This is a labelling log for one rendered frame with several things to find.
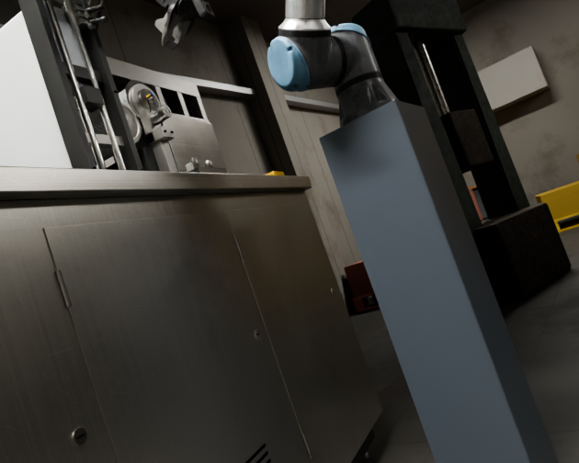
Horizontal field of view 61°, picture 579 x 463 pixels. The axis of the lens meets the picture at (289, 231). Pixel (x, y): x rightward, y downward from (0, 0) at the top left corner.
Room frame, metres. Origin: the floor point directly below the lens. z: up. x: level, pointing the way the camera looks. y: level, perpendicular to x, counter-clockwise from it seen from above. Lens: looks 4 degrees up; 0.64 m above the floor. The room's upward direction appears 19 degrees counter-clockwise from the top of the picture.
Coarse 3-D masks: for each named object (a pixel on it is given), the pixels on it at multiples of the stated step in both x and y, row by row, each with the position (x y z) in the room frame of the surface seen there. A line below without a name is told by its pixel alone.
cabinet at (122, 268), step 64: (0, 256) 0.64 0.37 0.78; (64, 256) 0.73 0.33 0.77; (128, 256) 0.84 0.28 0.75; (192, 256) 0.99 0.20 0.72; (256, 256) 1.21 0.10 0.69; (320, 256) 1.55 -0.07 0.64; (0, 320) 0.62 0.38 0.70; (64, 320) 0.70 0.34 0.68; (128, 320) 0.80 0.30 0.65; (192, 320) 0.93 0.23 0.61; (256, 320) 1.13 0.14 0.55; (320, 320) 1.41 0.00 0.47; (0, 384) 0.60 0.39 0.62; (64, 384) 0.67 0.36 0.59; (128, 384) 0.76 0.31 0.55; (192, 384) 0.88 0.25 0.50; (256, 384) 1.05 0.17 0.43; (320, 384) 1.30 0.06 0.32; (0, 448) 0.58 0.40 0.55; (64, 448) 0.64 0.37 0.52; (128, 448) 0.73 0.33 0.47; (192, 448) 0.84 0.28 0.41; (256, 448) 0.99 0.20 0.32; (320, 448) 1.20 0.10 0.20
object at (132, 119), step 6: (126, 108) 1.36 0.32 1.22; (126, 114) 1.36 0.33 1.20; (132, 114) 1.38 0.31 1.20; (132, 120) 1.37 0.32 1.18; (138, 120) 1.38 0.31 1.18; (132, 126) 1.36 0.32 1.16; (138, 126) 1.38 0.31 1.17; (132, 132) 1.36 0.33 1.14; (138, 132) 1.37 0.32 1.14; (138, 138) 1.36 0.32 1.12
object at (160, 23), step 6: (162, 18) 1.32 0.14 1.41; (174, 18) 1.30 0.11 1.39; (156, 24) 1.33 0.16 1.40; (162, 24) 1.32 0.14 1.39; (174, 24) 1.31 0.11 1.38; (162, 30) 1.32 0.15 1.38; (168, 30) 1.31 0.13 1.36; (162, 36) 1.32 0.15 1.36; (168, 36) 1.32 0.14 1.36; (162, 42) 1.33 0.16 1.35
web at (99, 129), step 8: (120, 96) 1.41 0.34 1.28; (128, 104) 1.39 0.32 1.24; (88, 112) 1.30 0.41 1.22; (96, 112) 1.29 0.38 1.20; (96, 120) 1.29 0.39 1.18; (96, 128) 1.30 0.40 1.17; (104, 128) 1.29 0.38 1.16; (104, 152) 1.35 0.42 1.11; (112, 152) 1.36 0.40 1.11; (104, 160) 1.40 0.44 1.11
